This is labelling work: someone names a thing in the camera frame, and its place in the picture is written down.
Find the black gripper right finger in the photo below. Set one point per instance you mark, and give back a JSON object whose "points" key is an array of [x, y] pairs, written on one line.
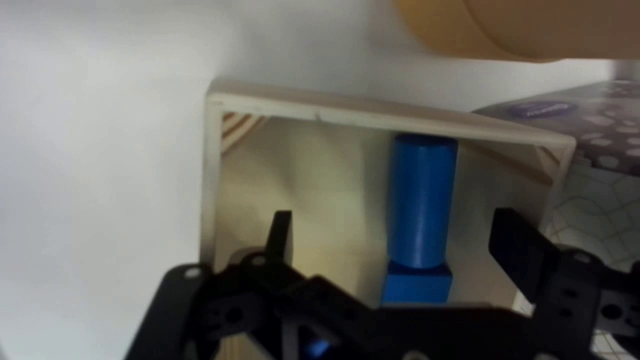
{"points": [[523, 252]]}

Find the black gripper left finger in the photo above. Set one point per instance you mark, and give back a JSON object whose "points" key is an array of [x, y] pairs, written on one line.
{"points": [[280, 237]]}

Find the blue cylinder block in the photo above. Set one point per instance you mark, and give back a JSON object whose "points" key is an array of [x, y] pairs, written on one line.
{"points": [[421, 201]]}

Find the open wooden box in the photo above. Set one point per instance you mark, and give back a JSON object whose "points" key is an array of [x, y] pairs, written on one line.
{"points": [[320, 186]]}

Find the small blue cube block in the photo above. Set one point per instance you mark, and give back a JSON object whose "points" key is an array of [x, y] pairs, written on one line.
{"points": [[417, 287]]}

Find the purple white patterned packet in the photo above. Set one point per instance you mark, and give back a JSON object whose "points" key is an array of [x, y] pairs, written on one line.
{"points": [[601, 132]]}

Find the tan plastic bottle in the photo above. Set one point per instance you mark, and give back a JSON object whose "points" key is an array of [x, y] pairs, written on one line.
{"points": [[521, 27]]}

